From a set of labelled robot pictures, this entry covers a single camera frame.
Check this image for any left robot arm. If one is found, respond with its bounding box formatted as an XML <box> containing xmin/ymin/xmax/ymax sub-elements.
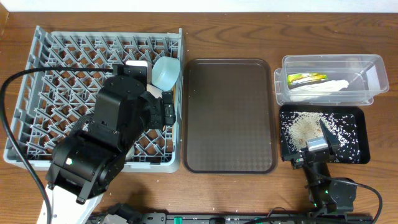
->
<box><xmin>38</xmin><ymin>75</ymin><xmax>176</xmax><ymax>223</ymax></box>

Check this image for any green yellow snack wrapper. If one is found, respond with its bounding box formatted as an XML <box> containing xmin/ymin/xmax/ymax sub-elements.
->
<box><xmin>287</xmin><ymin>73</ymin><xmax>328</xmax><ymax>89</ymax></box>

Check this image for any dark brown serving tray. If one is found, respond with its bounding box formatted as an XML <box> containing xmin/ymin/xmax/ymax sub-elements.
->
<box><xmin>183</xmin><ymin>58</ymin><xmax>278</xmax><ymax>175</ymax></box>

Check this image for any white cup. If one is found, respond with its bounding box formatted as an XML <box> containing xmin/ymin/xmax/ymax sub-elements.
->
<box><xmin>126</xmin><ymin>146</ymin><xmax>136</xmax><ymax>161</ymax></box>

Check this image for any white napkin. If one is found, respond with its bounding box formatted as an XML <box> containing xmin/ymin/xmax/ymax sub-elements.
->
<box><xmin>290</xmin><ymin>80</ymin><xmax>349</xmax><ymax>101</ymax></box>

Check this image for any black rectangular tray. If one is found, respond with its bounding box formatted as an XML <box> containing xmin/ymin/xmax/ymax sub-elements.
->
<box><xmin>279</xmin><ymin>105</ymin><xmax>371</xmax><ymax>164</ymax></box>

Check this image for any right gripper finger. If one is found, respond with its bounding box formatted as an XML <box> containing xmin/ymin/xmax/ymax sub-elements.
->
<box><xmin>280</xmin><ymin>133</ymin><xmax>300</xmax><ymax>161</ymax></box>
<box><xmin>320</xmin><ymin>120</ymin><xmax>340</xmax><ymax>149</ymax></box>

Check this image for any light blue bowl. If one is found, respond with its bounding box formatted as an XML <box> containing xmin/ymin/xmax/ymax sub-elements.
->
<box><xmin>151</xmin><ymin>57</ymin><xmax>181</xmax><ymax>91</ymax></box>

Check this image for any rice and nuts pile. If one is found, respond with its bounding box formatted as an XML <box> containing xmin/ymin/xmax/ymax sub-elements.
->
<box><xmin>280</xmin><ymin>111</ymin><xmax>361</xmax><ymax>164</ymax></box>

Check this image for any white bowl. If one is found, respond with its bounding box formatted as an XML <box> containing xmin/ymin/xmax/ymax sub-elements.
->
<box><xmin>146</xmin><ymin>84</ymin><xmax>163</xmax><ymax>98</ymax></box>

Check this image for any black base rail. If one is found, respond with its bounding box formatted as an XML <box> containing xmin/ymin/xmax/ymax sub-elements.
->
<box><xmin>86</xmin><ymin>203</ymin><xmax>373</xmax><ymax>224</ymax></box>

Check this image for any clear plastic waste bin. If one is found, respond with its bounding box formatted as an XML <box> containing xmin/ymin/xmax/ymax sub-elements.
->
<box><xmin>274</xmin><ymin>54</ymin><xmax>389</xmax><ymax>106</ymax></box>

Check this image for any grey plastic dish rack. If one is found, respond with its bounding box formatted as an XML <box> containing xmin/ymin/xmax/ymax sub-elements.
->
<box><xmin>11</xmin><ymin>27</ymin><xmax>185</xmax><ymax>170</ymax></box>

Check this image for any wooden chopstick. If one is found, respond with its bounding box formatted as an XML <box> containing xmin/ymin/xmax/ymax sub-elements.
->
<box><xmin>172</xmin><ymin>85</ymin><xmax>176</xmax><ymax>108</ymax></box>

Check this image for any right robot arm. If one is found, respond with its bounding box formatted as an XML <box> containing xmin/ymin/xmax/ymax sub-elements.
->
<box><xmin>280</xmin><ymin>121</ymin><xmax>356</xmax><ymax>218</ymax></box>

